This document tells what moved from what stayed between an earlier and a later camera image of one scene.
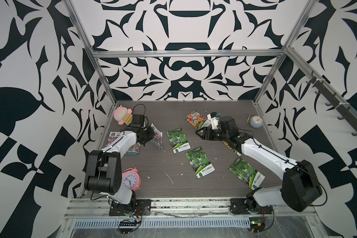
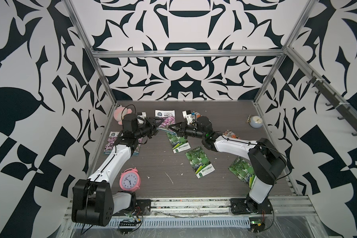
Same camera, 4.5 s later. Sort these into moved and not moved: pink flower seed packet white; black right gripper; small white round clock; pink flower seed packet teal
Moved: pink flower seed packet white; black right gripper
Not moved: pink flower seed packet teal; small white round clock
